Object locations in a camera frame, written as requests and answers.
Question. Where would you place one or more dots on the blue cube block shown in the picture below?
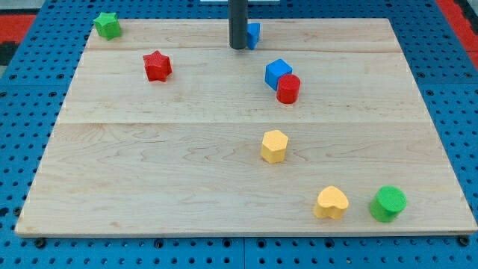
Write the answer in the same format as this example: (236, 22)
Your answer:
(274, 71)

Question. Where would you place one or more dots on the green star block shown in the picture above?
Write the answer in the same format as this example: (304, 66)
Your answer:
(107, 25)

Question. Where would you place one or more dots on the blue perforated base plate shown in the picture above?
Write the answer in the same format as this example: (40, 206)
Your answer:
(36, 81)

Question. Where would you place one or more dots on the light wooden board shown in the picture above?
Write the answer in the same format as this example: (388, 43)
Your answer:
(132, 158)

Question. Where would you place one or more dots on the yellow heart block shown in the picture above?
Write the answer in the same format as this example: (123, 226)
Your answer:
(331, 203)

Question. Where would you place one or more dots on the blue block behind rod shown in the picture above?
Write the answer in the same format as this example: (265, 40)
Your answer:
(253, 35)

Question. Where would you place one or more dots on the red star block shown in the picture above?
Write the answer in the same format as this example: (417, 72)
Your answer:
(157, 66)

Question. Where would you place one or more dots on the green cylinder block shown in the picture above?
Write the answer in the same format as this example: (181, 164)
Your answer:
(387, 204)

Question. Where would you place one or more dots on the red cylinder block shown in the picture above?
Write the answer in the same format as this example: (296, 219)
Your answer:
(288, 88)

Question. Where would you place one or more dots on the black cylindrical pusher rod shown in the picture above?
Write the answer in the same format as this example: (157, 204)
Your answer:
(238, 16)

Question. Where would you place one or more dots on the yellow hexagon block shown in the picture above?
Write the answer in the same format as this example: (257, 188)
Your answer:
(274, 145)

